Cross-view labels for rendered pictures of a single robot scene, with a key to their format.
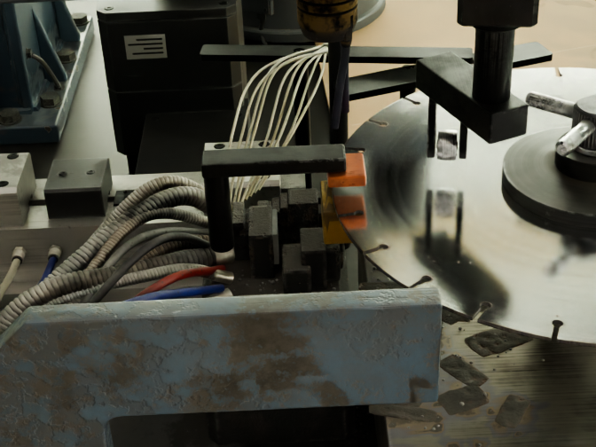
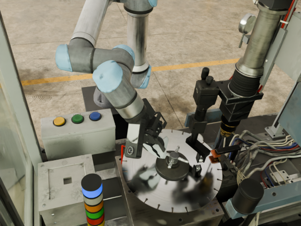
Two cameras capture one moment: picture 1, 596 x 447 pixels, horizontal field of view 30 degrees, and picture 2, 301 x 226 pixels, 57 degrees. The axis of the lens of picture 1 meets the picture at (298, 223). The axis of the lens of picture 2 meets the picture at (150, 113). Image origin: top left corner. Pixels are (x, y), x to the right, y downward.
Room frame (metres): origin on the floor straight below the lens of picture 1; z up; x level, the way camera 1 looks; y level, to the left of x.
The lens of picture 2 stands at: (1.10, -0.47, 1.69)
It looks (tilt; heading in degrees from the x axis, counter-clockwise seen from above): 42 degrees down; 159
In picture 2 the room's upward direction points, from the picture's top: 6 degrees clockwise
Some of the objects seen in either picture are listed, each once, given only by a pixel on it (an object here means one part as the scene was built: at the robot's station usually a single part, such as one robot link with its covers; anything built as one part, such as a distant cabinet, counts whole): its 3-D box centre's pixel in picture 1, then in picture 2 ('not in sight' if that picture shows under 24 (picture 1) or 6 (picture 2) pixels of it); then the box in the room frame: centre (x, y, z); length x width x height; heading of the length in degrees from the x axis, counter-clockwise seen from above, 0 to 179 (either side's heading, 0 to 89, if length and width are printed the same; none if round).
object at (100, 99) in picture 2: not in sight; (108, 91); (-0.02, -0.29, 0.80); 0.15 x 0.15 x 0.10
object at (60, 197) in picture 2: not in sight; (70, 192); (0.54, -0.52, 0.82); 0.18 x 0.18 x 0.15; 0
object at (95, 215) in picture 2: not in sight; (94, 207); (0.74, -0.46, 1.05); 0.05 x 0.04 x 0.03; 0
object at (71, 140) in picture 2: not in sight; (79, 134); (0.28, -0.46, 0.82); 0.28 x 0.11 x 0.15; 90
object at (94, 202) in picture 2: not in sight; (92, 193); (0.74, -0.46, 1.11); 0.05 x 0.04 x 0.03; 0
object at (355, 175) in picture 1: (285, 199); (224, 155); (0.60, 0.01, 0.95); 0.10 x 0.03 x 0.07; 90
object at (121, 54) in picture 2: not in sight; (115, 63); (0.42, -0.34, 1.24); 0.11 x 0.11 x 0.08; 68
